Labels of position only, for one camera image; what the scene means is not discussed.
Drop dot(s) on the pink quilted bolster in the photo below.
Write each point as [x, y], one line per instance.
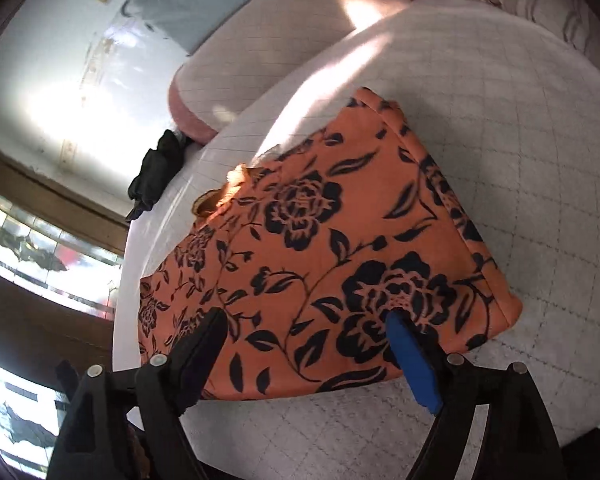
[260, 40]

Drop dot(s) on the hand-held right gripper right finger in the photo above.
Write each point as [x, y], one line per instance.
[415, 370]

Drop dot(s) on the grey pillow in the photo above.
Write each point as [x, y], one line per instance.
[195, 5]

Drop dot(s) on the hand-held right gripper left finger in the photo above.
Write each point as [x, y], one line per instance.
[205, 345]

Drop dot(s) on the orange floral long-sleeve top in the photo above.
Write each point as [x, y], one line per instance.
[330, 240]

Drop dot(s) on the black clothes pile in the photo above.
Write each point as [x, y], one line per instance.
[157, 175]

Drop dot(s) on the quilted pale pink bed mat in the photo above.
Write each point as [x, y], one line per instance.
[530, 160]

